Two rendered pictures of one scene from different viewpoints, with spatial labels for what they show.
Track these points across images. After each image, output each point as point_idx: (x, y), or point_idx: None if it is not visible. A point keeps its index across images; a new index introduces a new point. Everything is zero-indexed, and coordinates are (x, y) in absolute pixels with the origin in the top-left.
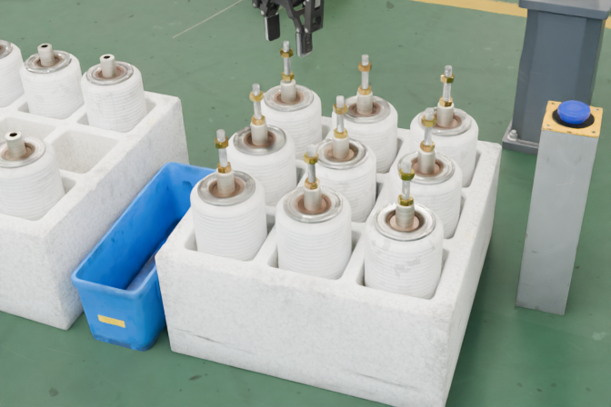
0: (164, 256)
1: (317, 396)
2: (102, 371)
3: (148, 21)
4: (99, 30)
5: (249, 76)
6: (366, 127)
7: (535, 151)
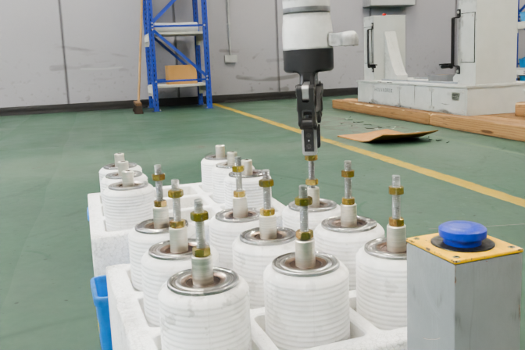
0: (108, 268)
1: None
2: None
3: (426, 217)
4: (387, 213)
5: None
6: (326, 233)
7: None
